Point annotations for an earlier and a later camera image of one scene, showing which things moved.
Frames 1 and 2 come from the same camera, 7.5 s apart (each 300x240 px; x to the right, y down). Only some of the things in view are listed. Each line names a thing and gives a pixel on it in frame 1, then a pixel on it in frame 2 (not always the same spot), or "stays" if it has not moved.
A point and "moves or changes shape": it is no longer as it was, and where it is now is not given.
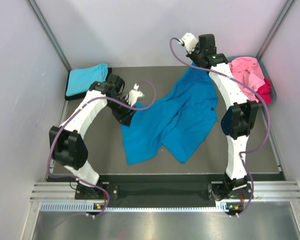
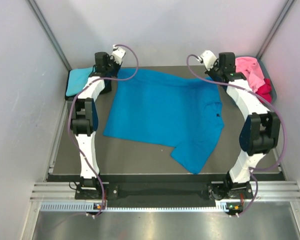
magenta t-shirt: [265, 92] stays
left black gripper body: [119, 111] to [112, 67]
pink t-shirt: [248, 71] stays
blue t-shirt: [182, 121] moves or changes shape
